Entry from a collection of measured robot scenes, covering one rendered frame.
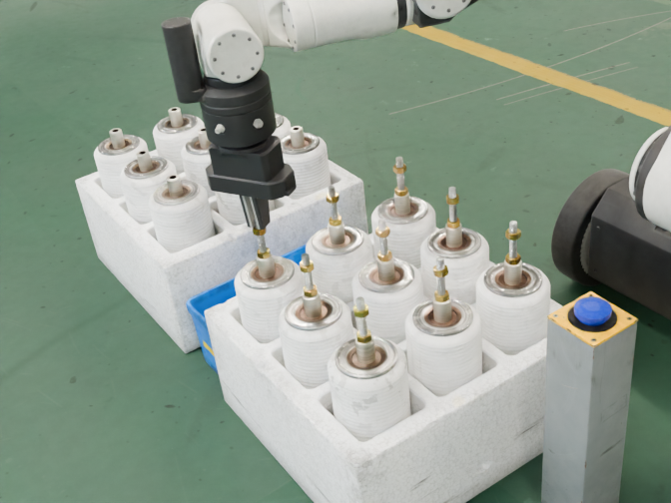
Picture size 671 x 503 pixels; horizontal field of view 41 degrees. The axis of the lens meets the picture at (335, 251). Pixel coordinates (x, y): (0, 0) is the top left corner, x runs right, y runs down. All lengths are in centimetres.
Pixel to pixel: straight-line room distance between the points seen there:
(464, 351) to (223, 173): 38
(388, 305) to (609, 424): 31
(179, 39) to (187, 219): 46
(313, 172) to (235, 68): 54
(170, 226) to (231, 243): 10
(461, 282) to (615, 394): 28
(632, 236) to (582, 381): 44
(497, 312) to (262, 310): 32
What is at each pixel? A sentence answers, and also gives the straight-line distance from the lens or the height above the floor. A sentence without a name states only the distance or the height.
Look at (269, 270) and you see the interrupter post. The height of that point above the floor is 26.
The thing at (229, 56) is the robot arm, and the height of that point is 59.
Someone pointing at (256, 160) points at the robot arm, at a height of 45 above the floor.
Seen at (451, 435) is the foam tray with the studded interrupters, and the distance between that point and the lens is 115.
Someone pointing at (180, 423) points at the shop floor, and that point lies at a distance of 143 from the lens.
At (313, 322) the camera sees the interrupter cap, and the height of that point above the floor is 25.
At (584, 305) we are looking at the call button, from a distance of 104.
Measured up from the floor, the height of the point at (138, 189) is 24.
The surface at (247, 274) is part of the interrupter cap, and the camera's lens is 126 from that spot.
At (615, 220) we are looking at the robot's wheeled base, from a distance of 147.
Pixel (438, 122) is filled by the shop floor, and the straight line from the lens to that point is 218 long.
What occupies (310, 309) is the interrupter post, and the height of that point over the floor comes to 26.
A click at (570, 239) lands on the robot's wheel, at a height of 13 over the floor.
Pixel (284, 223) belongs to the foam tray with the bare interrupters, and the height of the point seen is 16.
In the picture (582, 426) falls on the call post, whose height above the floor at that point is 19.
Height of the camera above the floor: 97
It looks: 34 degrees down
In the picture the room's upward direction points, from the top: 7 degrees counter-clockwise
